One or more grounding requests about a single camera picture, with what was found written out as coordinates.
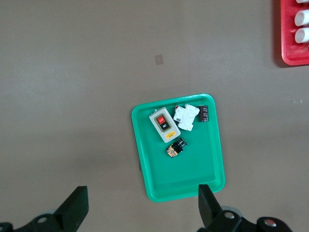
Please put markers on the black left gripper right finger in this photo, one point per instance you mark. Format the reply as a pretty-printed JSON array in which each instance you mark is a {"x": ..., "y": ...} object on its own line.
[{"x": 208, "y": 207}]

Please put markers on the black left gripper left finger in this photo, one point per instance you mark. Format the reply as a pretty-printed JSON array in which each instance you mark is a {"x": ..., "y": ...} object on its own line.
[{"x": 72, "y": 210}]

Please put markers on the green plastic tray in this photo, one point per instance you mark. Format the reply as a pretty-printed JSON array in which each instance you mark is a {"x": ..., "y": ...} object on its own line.
[{"x": 181, "y": 174}]

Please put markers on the red plastic tray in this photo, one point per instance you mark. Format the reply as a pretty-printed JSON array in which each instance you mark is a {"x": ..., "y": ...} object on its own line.
[{"x": 287, "y": 31}]

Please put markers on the black yellow push button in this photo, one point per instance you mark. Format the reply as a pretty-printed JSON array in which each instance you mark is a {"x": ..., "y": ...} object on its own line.
[{"x": 175, "y": 148}]

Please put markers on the white circuit breaker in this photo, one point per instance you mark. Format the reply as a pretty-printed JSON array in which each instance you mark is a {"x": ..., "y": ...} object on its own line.
[{"x": 186, "y": 118}]

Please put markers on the dark brown cylindrical capacitor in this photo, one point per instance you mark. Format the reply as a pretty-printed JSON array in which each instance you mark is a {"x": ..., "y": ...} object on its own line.
[{"x": 203, "y": 113}]

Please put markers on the grey on-off switch box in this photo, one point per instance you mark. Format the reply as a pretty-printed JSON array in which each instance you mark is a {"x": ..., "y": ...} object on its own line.
[{"x": 164, "y": 123}]

